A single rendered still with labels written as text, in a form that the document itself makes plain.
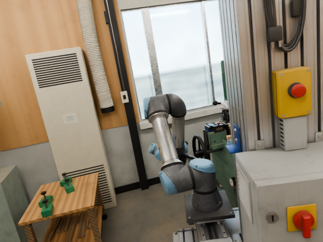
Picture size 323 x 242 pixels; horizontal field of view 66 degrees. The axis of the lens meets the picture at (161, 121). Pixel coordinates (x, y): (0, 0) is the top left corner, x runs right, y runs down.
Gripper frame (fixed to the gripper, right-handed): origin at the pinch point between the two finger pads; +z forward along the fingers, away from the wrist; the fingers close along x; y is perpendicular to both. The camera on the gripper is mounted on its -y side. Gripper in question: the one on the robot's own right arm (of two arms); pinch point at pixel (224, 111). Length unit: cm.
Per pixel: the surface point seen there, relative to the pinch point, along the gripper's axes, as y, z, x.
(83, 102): 105, 107, 8
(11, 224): 173, 74, 118
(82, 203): 103, 33, 80
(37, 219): 136, 27, 86
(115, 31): 69, 131, -66
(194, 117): -27, 132, 33
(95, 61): 91, 120, -34
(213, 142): 3.7, 7.3, 25.1
